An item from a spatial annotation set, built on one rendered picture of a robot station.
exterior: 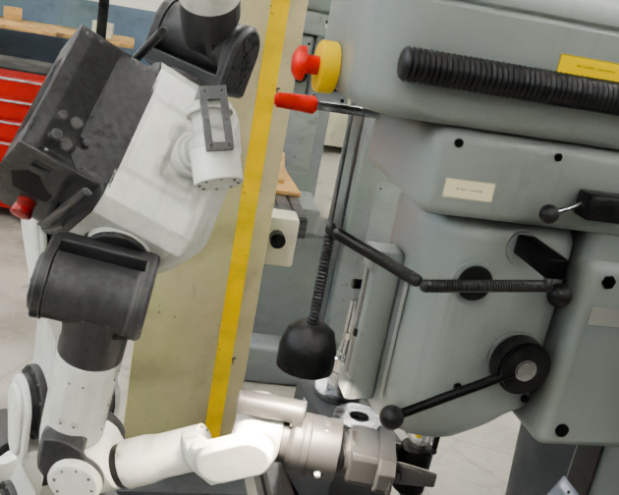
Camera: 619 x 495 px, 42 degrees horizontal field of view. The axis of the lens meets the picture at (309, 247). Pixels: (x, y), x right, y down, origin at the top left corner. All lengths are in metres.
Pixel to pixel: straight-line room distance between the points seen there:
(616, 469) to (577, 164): 0.63
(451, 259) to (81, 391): 0.53
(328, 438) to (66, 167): 0.51
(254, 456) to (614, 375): 0.48
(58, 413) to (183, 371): 1.85
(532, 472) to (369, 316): 2.23
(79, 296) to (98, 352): 0.09
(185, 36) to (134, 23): 8.68
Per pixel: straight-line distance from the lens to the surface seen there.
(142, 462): 1.21
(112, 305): 1.06
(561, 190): 0.95
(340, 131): 9.51
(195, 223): 1.14
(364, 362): 1.06
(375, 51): 0.85
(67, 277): 1.07
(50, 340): 1.53
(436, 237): 0.96
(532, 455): 3.19
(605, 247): 1.02
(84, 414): 1.17
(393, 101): 0.85
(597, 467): 1.47
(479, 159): 0.90
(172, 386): 3.04
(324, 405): 1.48
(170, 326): 2.93
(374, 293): 1.02
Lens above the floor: 1.85
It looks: 18 degrees down
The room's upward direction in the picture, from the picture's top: 11 degrees clockwise
